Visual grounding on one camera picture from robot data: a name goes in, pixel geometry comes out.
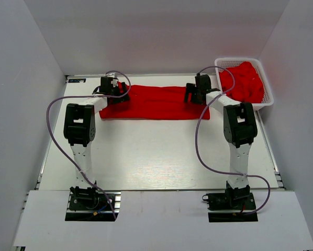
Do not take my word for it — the blue table label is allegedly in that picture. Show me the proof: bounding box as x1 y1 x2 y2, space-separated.
68 78 86 83

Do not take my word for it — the red t shirt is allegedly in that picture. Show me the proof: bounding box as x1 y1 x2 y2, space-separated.
99 85 205 120

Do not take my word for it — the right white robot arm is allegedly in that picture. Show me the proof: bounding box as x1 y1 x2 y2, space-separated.
184 73 258 209

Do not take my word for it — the red t shirts pile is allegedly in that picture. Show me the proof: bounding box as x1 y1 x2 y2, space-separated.
226 61 264 104

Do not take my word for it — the white plastic basket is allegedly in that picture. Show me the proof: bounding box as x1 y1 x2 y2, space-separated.
215 57 274 110

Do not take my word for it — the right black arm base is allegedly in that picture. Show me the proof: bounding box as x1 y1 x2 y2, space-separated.
202 192 258 223

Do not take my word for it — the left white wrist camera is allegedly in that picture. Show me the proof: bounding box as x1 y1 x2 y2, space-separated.
107 73 118 87

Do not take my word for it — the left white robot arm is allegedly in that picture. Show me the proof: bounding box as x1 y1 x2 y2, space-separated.
63 71 131 187

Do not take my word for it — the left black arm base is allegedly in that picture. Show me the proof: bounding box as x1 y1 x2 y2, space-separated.
65 191 120 222

